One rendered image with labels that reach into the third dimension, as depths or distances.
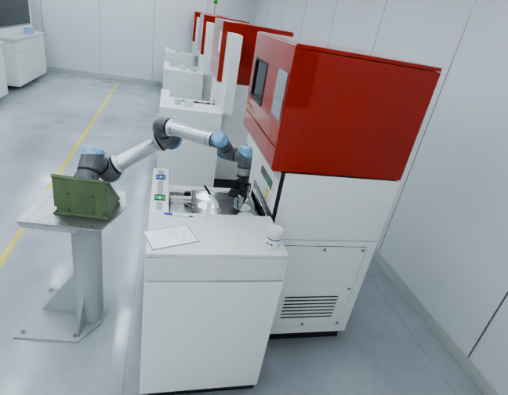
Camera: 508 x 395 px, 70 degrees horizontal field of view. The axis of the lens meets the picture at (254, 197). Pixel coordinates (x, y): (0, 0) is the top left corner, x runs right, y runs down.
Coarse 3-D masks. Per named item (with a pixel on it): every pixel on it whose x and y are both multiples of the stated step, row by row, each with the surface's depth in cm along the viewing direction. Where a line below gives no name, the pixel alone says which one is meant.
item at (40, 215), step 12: (48, 192) 203; (120, 192) 217; (36, 204) 191; (48, 204) 193; (120, 204) 205; (24, 216) 179; (36, 216) 181; (48, 216) 182; (60, 216) 184; (72, 216) 186; (36, 228) 178; (48, 228) 178; (60, 228) 179; (72, 228) 178; (84, 228) 179; (96, 228) 180
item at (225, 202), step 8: (200, 192) 217; (216, 192) 221; (200, 200) 208; (208, 200) 210; (216, 200) 211; (224, 200) 213; (232, 200) 215; (248, 200) 218; (200, 208) 199; (216, 208) 202; (224, 208) 204; (232, 208) 205
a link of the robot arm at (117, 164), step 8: (152, 136) 205; (168, 136) 200; (176, 136) 205; (144, 144) 205; (152, 144) 205; (160, 144) 204; (168, 144) 205; (176, 144) 209; (128, 152) 206; (136, 152) 205; (144, 152) 206; (152, 152) 208; (112, 160) 205; (120, 160) 206; (128, 160) 206; (136, 160) 208; (112, 168) 205; (120, 168) 207; (104, 176) 206; (112, 176) 209
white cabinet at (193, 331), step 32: (160, 288) 155; (192, 288) 159; (224, 288) 163; (256, 288) 167; (160, 320) 164; (192, 320) 168; (224, 320) 172; (256, 320) 176; (160, 352) 173; (192, 352) 178; (224, 352) 182; (256, 352) 187; (160, 384) 184; (192, 384) 189; (224, 384) 194
